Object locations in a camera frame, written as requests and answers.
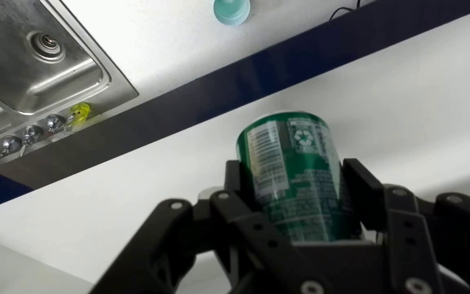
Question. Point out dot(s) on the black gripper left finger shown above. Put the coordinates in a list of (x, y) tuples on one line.
[(192, 238)]

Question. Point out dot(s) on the green soda can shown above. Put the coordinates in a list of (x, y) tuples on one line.
[(301, 173)]

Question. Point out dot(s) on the green plastic cup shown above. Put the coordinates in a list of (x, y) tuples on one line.
[(232, 9)]

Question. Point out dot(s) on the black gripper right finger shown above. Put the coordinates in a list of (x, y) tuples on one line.
[(409, 233)]

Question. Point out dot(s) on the chrome sink faucet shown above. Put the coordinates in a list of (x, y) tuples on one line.
[(33, 132)]

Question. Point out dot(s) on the stainless steel double sink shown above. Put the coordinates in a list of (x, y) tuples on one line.
[(17, 58)]

